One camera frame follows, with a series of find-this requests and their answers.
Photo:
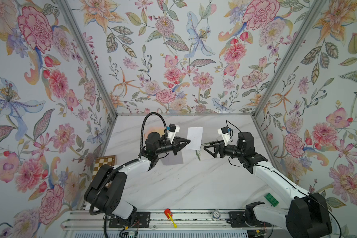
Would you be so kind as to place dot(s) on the wooden checkered chessboard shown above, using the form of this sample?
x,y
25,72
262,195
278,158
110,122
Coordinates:
x,y
107,160

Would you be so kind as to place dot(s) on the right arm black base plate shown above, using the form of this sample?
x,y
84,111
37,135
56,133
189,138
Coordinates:
x,y
238,219

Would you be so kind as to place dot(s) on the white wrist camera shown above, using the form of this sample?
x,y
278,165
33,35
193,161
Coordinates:
x,y
172,130
226,134

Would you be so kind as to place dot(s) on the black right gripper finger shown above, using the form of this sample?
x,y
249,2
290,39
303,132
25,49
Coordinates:
x,y
210,143
212,150

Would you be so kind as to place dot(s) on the grey lavender envelope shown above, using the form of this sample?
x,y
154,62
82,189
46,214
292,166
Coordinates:
x,y
172,159

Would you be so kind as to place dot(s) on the round silver knob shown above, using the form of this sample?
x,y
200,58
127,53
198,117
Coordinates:
x,y
216,215

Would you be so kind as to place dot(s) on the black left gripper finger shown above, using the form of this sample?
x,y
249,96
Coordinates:
x,y
177,147
179,140

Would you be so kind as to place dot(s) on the blue bordered white letter paper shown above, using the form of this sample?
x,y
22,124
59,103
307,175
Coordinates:
x,y
195,136

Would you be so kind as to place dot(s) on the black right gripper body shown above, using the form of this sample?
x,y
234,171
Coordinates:
x,y
231,151

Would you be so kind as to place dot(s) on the aluminium front rail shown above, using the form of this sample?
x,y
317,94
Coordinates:
x,y
185,220

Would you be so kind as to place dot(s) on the yellow envelope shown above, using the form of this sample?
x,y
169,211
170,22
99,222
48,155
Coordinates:
x,y
160,130

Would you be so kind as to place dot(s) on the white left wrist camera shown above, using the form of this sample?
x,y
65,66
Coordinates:
x,y
172,130

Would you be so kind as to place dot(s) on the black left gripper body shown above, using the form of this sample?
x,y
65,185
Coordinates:
x,y
163,148

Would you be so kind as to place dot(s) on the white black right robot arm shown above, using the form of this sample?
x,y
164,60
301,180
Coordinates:
x,y
307,215

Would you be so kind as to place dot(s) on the aluminium corner frame post left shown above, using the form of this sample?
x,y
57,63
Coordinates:
x,y
78,35

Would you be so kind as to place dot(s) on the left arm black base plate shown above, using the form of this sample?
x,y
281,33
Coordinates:
x,y
138,219

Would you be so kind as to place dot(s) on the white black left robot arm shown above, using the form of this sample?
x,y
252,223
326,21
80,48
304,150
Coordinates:
x,y
106,190

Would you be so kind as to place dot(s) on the green tag label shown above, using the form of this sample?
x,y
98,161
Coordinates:
x,y
271,199

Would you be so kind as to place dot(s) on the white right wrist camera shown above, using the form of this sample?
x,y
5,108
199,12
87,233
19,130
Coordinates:
x,y
226,134

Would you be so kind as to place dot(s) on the yellow stick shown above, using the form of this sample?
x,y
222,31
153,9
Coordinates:
x,y
174,224

